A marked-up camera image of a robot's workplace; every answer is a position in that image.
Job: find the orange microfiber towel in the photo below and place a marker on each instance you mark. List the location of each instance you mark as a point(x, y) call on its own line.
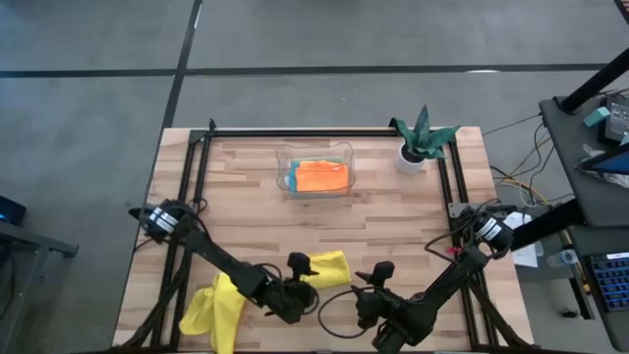
point(322, 177)

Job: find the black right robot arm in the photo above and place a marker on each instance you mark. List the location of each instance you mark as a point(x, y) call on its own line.
point(457, 275)

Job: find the dark device blue light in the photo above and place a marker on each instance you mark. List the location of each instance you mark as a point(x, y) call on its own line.
point(10, 211)

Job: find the small red tag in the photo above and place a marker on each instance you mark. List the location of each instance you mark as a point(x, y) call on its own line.
point(454, 250)

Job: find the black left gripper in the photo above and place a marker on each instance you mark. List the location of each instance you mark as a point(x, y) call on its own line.
point(290, 300)

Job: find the small teal box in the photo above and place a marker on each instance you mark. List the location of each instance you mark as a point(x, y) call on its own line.
point(596, 117)

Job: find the blue microfiber towel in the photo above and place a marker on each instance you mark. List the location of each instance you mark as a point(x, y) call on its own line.
point(291, 177)

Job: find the black electronic device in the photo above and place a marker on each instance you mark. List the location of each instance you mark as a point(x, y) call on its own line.
point(618, 120)

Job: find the clear plastic bin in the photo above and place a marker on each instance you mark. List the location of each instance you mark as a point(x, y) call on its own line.
point(314, 147)

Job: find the dark grey desk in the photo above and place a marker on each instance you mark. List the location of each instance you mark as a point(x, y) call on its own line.
point(619, 334)
point(565, 162)

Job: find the black aluminium table frame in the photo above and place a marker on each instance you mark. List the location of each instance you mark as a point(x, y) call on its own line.
point(295, 133)

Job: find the black metal pole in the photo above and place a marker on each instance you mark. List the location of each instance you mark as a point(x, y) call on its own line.
point(594, 81)

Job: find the dark grey metal stand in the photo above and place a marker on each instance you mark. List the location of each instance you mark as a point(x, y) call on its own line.
point(29, 241)

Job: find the dark tablet screen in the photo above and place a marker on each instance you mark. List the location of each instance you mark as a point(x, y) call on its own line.
point(609, 164)

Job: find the yellow microfiber towel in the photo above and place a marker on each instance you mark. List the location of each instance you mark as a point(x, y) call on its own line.
point(329, 268)
point(216, 314)

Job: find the white paper sheet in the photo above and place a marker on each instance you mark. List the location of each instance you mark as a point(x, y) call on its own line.
point(526, 255)

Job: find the white plant pot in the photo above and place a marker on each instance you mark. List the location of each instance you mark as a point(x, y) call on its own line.
point(405, 164)

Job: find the black keyboard green keys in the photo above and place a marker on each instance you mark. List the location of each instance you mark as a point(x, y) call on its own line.
point(611, 282)

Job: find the green snake plant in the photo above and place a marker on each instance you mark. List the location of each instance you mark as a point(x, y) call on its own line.
point(422, 140)

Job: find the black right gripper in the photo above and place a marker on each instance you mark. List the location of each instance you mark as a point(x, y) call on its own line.
point(398, 314)

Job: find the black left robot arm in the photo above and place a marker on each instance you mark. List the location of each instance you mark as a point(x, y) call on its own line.
point(211, 251)

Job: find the clear plastic bottle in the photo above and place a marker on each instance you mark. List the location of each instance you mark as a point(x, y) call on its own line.
point(562, 258)

